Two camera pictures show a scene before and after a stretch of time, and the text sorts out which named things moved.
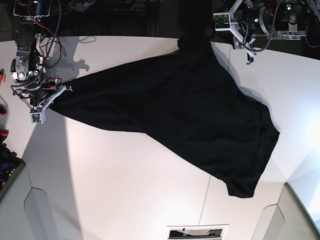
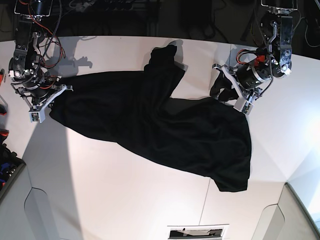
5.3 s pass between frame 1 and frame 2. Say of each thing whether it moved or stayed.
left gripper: stayed
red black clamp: stayed
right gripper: moved
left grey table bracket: stayed
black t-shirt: moved
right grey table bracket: stayed
